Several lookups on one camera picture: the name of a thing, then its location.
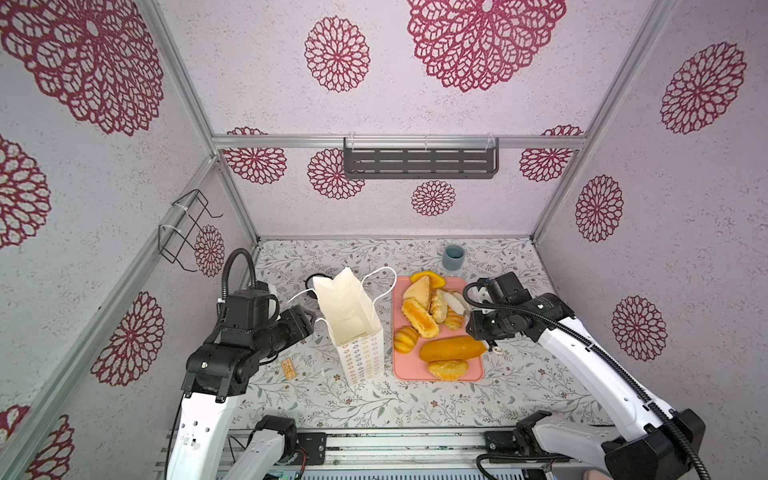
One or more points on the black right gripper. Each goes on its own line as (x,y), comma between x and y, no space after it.
(474,328)

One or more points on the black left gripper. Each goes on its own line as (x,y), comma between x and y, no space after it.
(298,325)

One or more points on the printed white paper bag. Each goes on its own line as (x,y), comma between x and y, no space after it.
(353,323)

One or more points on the cream white iced bread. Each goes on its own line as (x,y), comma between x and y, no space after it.
(438,307)

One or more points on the triangular toast bread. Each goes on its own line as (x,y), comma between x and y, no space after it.
(421,293)

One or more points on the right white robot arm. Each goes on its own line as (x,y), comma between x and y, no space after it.
(646,439)

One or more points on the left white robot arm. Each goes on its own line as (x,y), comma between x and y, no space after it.
(251,331)

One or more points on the black alarm clock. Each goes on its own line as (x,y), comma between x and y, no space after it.
(312,281)

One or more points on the small wooden block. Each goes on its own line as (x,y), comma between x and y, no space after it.
(288,369)

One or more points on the long orange baguette loaf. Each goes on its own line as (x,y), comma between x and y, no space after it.
(454,348)

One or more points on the teal ceramic cup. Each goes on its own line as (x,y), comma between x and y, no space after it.
(453,257)

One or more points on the yellow-orange glazed bun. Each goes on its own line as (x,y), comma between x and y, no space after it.
(432,279)

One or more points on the wavy-edged yellow pastry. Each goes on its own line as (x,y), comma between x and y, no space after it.
(420,319)

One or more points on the round yellow crusty bun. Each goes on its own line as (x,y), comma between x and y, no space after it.
(448,370)

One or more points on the small round striped bun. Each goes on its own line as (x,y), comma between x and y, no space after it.
(405,339)

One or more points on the black wire wall rack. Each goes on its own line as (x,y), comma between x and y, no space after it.
(192,242)

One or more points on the grey wall shelf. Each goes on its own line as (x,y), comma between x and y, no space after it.
(425,163)

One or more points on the metal base rail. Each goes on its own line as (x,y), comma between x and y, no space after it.
(414,453)

